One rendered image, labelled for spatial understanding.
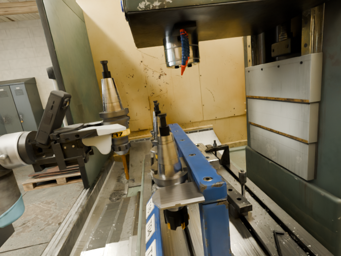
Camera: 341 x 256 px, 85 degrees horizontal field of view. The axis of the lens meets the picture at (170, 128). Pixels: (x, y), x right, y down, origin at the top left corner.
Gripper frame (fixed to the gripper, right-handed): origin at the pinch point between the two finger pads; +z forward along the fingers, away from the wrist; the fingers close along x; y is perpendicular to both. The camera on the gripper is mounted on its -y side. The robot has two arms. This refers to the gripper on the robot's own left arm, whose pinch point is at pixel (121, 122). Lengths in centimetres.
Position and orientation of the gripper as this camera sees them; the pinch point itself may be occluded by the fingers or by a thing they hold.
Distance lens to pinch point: 42.7
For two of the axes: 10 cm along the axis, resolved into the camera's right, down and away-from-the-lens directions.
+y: 1.5, 9.6, 2.3
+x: 1.1, 2.2, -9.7
